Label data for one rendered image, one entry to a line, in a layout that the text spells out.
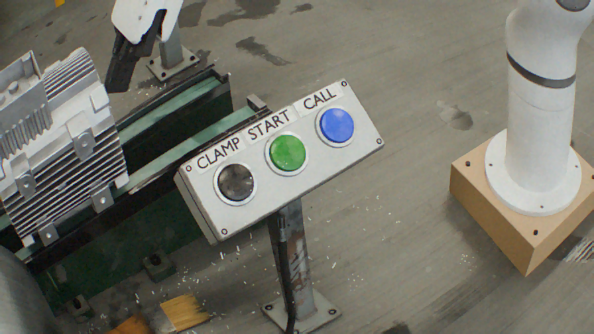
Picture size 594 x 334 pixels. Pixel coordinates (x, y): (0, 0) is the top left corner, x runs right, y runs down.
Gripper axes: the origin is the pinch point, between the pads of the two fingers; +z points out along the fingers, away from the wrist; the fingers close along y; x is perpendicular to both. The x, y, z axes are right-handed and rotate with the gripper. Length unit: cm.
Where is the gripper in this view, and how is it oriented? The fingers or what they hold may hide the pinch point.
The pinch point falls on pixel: (119, 74)
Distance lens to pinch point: 75.9
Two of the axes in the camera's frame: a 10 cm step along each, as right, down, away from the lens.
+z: -3.2, 8.5, 4.2
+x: -7.5, 0.4, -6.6
